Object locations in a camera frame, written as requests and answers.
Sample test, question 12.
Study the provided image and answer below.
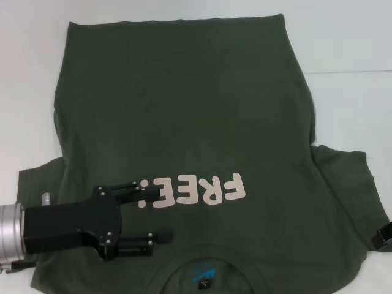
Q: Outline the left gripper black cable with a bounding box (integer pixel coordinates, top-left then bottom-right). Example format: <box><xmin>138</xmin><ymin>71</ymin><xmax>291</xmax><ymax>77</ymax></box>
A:
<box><xmin>0</xmin><ymin>259</ymin><xmax>36</xmax><ymax>275</ymax></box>

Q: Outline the dark green printed t-shirt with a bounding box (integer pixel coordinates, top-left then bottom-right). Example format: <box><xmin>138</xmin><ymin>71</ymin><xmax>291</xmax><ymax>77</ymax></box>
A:
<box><xmin>17</xmin><ymin>12</ymin><xmax>390</xmax><ymax>294</ymax></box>

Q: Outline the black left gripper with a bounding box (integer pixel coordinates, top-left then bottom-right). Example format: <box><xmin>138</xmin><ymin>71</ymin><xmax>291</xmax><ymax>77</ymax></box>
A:
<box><xmin>23</xmin><ymin>180</ymin><xmax>175</xmax><ymax>262</ymax></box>

